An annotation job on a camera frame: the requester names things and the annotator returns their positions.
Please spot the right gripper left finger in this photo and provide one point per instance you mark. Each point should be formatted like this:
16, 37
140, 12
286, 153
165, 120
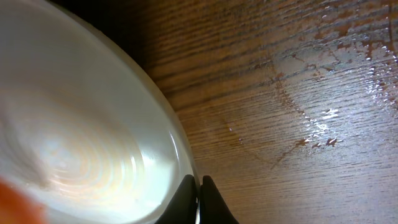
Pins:
182, 208

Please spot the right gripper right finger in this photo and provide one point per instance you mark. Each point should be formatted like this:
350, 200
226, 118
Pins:
213, 208

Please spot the white plate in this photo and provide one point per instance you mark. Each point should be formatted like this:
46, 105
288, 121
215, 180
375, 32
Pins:
84, 131

